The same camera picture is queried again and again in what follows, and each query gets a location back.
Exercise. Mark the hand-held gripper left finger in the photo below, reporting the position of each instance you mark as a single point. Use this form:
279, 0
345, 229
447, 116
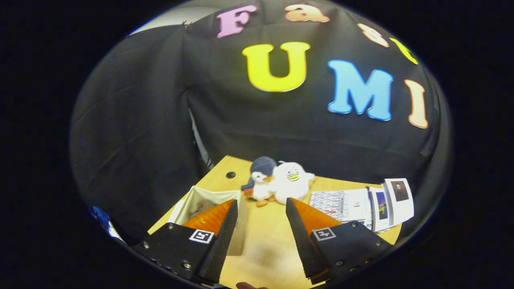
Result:
223, 245

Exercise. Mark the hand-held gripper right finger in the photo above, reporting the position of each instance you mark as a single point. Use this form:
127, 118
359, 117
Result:
303, 245

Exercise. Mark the cream fabric storage box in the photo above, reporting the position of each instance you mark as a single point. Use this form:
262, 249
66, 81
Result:
200, 196

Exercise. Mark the grey patterned white book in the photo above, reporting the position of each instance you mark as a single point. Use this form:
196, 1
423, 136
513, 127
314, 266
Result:
341, 202

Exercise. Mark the white duck plush toy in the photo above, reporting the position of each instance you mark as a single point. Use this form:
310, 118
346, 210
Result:
293, 188

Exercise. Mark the black round table grommet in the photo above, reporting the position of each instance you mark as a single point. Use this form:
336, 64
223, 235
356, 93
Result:
230, 174

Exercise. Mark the white book blue picture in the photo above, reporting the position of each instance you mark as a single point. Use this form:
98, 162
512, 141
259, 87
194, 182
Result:
379, 208

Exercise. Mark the grey penguin plush toy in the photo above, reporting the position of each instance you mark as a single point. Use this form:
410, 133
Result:
263, 164

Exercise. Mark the grey metal bar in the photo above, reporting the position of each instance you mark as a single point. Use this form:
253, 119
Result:
199, 144

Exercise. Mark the white book dark portrait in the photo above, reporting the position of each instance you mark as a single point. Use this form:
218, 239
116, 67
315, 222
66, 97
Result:
401, 200

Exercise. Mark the blue cloth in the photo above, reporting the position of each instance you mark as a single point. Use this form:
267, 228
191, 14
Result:
100, 216

